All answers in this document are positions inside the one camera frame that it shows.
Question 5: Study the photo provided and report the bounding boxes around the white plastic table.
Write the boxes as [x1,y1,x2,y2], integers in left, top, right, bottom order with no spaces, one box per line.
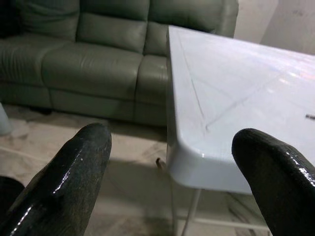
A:
[166,24,315,196]

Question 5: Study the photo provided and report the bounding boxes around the pale blue pole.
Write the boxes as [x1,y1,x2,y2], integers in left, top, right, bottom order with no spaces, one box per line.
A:
[0,102,12,136]

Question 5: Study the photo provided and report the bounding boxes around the grey-green leather sofa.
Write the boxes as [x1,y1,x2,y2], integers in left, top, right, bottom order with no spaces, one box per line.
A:
[0,0,238,127]

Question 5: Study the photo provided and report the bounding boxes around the small brown metal hook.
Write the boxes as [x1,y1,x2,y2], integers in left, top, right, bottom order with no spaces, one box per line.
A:
[155,157,166,171]

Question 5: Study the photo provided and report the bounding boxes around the white metal table leg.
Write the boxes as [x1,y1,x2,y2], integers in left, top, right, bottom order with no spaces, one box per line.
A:
[183,189,201,236]

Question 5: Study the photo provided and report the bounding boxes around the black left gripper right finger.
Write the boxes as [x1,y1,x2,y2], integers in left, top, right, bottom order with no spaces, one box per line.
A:
[232,128,315,236]

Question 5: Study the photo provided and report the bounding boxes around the black round floor object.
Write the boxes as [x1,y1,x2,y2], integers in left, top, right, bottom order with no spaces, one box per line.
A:
[0,175,26,222]

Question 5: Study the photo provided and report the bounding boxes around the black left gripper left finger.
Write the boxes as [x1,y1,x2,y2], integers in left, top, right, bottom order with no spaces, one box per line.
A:
[0,122,113,236]

